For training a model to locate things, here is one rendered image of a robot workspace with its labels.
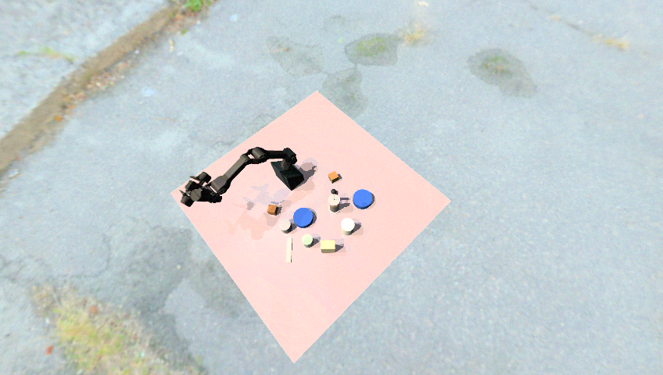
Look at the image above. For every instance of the brown wooden block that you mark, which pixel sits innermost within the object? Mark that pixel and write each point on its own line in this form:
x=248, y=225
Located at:
x=333, y=177
x=272, y=210

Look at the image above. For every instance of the beige flat bar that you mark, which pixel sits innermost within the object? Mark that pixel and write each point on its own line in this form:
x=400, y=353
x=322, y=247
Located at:
x=289, y=250

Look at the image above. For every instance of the tan rectangular block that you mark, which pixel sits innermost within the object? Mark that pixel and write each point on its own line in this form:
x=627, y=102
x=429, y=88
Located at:
x=328, y=246

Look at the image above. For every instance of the blue cylinder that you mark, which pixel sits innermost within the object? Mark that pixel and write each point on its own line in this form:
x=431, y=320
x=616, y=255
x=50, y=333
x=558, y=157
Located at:
x=362, y=199
x=303, y=217

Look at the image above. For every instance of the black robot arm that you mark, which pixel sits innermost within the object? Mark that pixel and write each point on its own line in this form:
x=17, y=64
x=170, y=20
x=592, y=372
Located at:
x=221, y=184

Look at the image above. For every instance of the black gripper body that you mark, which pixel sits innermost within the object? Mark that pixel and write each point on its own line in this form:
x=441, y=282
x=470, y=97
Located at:
x=204, y=177

